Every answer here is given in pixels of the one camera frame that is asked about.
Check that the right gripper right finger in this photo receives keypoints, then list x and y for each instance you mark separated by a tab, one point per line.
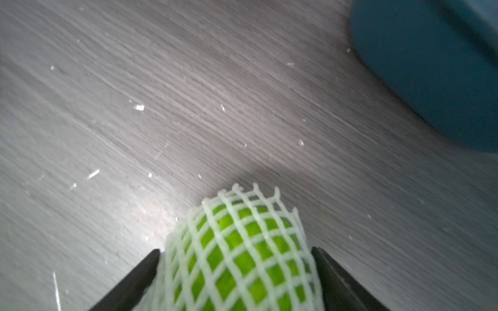
340	290

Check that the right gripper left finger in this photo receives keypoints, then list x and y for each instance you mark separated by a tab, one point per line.
129	291

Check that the green custard apple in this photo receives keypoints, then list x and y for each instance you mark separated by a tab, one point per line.
245	264

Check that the dark blue plastic tub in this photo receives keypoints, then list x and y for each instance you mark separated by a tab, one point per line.
440	58

